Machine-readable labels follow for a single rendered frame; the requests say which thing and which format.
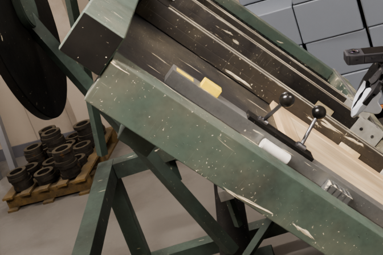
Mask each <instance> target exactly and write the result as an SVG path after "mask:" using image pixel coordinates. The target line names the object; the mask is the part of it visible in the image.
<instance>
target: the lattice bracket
mask: <svg viewBox="0 0 383 255"><path fill-rule="evenodd" d="M321 188H322V189H324V190H325V191H327V192H328V193H330V194H331V195H333V196H334V197H336V198H337V199H339V200H340V201H342V202H343V203H345V204H346V205H348V204H349V203H350V202H351V201H352V200H353V198H352V196H351V194H350V192H348V191H347V190H345V189H344V188H342V187H341V186H339V185H338V184H336V183H335V182H333V181H332V180H330V179H329V178H328V179H327V180H326V181H325V183H324V184H323V185H322V186H321Z"/></svg>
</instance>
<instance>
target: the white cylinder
mask: <svg viewBox="0 0 383 255"><path fill-rule="evenodd" d="M259 147H261V148H262V149H263V150H265V151H267V152H268V153H270V154H271V155H273V156H274V157H275V158H277V159H279V160H280V161H282V162H283V163H285V164H287V163H288V162H289V161H290V159H291V155H290V154H289V153H287V152H285V151H284V150H282V149H281V148H279V147H278V146H277V145H275V144H273V143H272V142H270V141H269V140H267V139H266V138H265V139H263V140H262V141H261V142H260V144H259Z"/></svg>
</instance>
